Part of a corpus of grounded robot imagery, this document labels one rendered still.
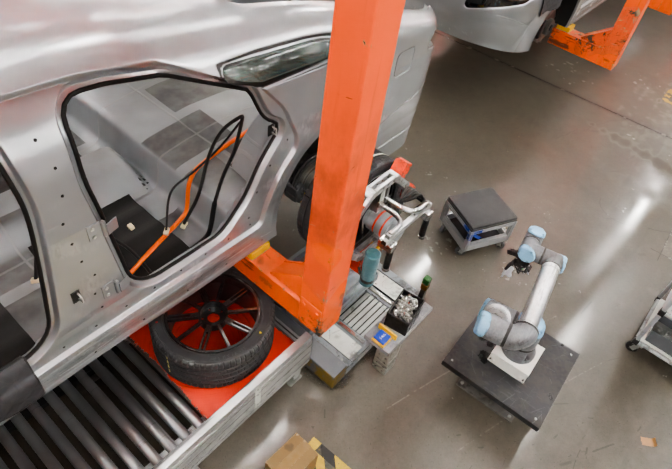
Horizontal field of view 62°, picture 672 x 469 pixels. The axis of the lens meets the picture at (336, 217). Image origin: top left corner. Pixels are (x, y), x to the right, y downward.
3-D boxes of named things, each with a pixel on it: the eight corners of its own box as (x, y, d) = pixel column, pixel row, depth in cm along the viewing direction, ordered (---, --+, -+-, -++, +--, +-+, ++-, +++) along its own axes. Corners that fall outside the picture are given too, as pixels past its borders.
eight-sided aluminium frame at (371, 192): (389, 223, 346) (407, 155, 307) (397, 229, 343) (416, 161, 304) (331, 271, 314) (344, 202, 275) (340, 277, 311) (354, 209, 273)
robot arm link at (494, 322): (505, 334, 312) (501, 353, 242) (476, 319, 318) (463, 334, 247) (517, 309, 312) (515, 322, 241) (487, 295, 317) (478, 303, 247)
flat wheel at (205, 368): (197, 272, 341) (195, 246, 324) (293, 314, 327) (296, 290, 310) (127, 356, 296) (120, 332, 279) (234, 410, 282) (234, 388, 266)
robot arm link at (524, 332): (534, 350, 235) (571, 252, 279) (505, 337, 239) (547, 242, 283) (525, 365, 244) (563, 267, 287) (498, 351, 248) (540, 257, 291)
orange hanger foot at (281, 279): (252, 249, 326) (252, 208, 301) (318, 302, 305) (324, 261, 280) (230, 265, 316) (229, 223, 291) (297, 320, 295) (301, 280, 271)
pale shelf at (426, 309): (408, 293, 329) (409, 290, 327) (432, 310, 322) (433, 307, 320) (363, 337, 304) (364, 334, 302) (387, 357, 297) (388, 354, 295)
